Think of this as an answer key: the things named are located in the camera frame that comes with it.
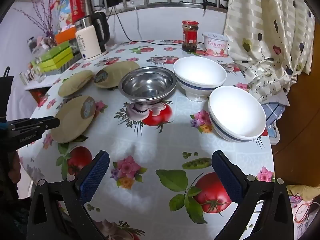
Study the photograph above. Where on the white yogurt cup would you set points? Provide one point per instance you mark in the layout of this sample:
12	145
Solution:
215	45

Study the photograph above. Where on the black hook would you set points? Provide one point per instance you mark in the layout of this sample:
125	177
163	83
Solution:
205	1

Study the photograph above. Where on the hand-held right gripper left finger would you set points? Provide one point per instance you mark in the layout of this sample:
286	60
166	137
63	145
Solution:
96	177

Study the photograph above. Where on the blue checked cloth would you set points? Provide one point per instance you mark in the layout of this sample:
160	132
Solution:
272	112

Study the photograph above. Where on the yellow cloth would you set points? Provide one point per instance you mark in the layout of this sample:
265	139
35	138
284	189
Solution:
300	191

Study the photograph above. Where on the colourful printed bag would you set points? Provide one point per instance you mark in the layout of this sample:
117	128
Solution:
62	10

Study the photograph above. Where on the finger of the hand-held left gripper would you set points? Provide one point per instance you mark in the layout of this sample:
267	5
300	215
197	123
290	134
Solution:
37	123

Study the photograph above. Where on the cream patterned curtain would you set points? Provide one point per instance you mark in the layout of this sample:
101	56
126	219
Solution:
262	17

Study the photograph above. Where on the orange box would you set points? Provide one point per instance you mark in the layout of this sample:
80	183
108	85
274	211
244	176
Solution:
65	37

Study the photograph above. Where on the person's left hand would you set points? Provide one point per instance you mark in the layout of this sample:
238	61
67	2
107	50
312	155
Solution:
14	170

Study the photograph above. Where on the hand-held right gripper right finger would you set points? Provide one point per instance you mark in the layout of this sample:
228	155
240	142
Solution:
228	177

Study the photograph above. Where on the floral printed tablecloth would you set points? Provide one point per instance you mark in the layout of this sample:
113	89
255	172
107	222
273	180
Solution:
150	135

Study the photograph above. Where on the lime green box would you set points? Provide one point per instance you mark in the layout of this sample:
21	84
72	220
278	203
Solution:
55	58
56	66

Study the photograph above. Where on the white kettle base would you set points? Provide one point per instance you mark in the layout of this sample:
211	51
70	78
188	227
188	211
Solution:
110	51

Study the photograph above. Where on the olive green box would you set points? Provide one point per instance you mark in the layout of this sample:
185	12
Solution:
53	51

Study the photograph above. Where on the white steel electric kettle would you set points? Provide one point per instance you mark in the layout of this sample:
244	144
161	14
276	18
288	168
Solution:
87	42

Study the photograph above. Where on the stainless steel bowl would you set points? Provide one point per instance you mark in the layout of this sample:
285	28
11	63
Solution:
147	85

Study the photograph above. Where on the chili sauce glass jar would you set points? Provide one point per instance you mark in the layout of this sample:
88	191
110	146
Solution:
190	36

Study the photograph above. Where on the purple flower branches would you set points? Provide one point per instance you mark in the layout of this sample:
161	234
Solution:
47	25

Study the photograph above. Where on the white bowl with blue stripe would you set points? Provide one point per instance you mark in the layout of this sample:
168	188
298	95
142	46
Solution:
237	115
200	72

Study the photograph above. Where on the clear glass jar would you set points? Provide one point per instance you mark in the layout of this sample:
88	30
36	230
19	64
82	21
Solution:
37	76

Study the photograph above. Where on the blue rubber band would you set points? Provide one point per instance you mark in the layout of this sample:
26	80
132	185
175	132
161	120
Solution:
2	125

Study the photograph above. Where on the beige plate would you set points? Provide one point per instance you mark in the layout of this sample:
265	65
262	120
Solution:
120	72
75	83
70	125

